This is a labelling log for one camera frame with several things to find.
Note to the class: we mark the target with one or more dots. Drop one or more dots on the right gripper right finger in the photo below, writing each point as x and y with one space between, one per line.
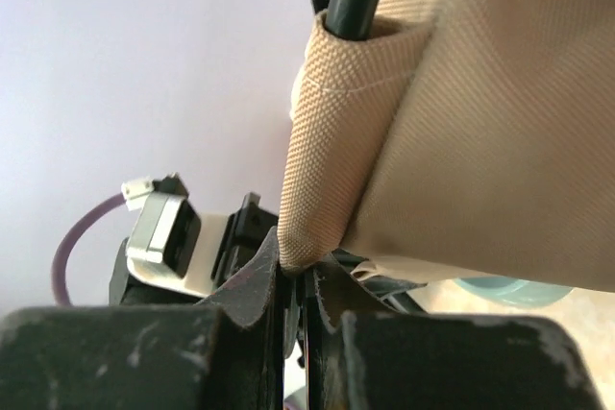
363 355

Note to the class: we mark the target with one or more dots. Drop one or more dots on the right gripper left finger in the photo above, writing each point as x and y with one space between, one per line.
225 352

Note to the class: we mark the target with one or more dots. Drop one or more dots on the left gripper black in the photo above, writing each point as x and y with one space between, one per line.
246 229

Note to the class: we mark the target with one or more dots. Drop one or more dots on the beige fabric pet tent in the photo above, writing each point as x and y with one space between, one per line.
462 138

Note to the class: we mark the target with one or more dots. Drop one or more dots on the teal double pet bowl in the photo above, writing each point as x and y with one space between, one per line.
514 292

